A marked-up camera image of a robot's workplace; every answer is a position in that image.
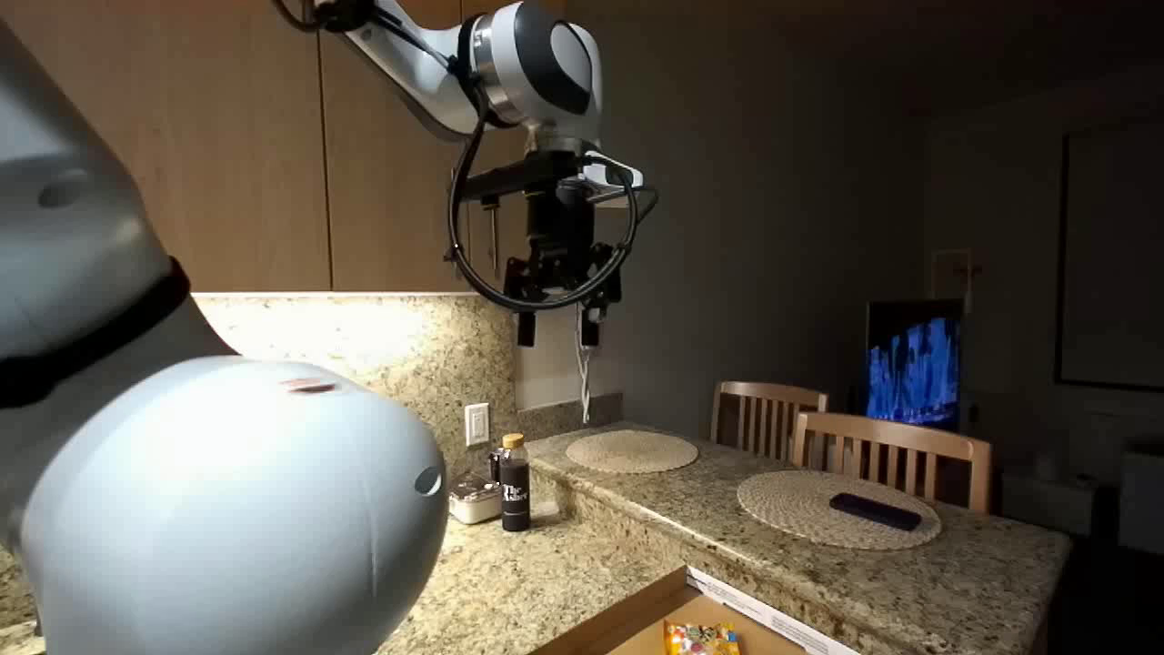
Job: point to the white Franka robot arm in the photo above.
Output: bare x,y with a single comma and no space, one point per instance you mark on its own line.
232,511

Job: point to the wooden wall cabinets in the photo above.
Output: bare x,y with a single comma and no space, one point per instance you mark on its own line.
221,148

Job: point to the framed wall board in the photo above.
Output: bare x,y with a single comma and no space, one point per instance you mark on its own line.
1114,255

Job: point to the yellow cartoon snack sachet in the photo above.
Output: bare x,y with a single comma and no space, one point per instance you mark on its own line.
701,637

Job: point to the round woven placemat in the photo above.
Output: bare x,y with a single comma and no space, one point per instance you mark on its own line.
631,449
800,511

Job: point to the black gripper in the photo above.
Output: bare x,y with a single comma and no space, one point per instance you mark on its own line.
560,261

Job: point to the small white container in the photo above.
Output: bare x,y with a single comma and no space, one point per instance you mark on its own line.
473,505

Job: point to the white wall outlet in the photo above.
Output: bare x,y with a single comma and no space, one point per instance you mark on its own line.
479,424

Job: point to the black flat phone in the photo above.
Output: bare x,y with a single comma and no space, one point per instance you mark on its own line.
873,511

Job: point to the television screen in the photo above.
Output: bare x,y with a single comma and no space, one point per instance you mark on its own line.
916,365

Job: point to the wooden slat-back chair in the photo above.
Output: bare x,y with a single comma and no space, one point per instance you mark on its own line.
896,455
765,420

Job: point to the dark sauce bottle yellow cap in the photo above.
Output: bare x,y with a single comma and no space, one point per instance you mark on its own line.
514,484

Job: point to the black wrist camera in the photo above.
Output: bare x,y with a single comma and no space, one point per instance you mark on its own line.
520,179

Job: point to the wooden tray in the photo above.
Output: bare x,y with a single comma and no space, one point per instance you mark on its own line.
631,620

